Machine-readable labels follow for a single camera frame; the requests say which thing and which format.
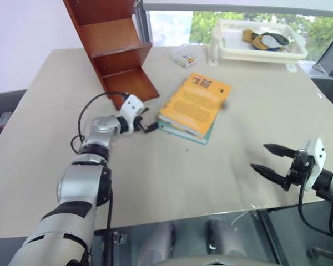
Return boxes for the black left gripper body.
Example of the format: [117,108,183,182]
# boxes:
[132,115,148,135]

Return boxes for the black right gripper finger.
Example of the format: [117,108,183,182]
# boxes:
[250,163,290,191]
[263,143,296,159]

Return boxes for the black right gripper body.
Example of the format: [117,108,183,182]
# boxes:
[282,149,314,192]

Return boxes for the orange book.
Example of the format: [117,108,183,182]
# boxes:
[158,72,232,137]

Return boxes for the teal book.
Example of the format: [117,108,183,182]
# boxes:
[157,116,216,146]

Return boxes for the brown wooden bookshelf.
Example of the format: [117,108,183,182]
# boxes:
[62,0,160,111]

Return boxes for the small clear plastic box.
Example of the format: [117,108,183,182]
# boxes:
[170,43,203,69]

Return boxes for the white plastic basket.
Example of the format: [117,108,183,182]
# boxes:
[208,18,309,73]

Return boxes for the items inside basket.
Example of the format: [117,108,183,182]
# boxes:
[254,32,291,53]

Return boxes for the small metal latch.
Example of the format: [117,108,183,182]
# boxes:
[112,231,128,245]

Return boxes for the yellow fabric glove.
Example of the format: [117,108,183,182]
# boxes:
[241,29,264,51]

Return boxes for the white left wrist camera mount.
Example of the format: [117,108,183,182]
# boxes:
[119,94,145,134]

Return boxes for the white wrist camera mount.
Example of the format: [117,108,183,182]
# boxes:
[297,137,327,192]
[119,94,145,134]

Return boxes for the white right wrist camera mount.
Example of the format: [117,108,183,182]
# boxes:
[297,137,327,192]

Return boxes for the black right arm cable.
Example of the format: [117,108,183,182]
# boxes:
[297,166,333,242]

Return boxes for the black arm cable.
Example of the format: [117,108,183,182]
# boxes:
[70,91,130,155]
[297,166,333,242]

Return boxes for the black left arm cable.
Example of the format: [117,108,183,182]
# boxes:
[70,91,130,155]

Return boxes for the grey aluminium window post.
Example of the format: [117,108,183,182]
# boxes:
[132,0,154,47]

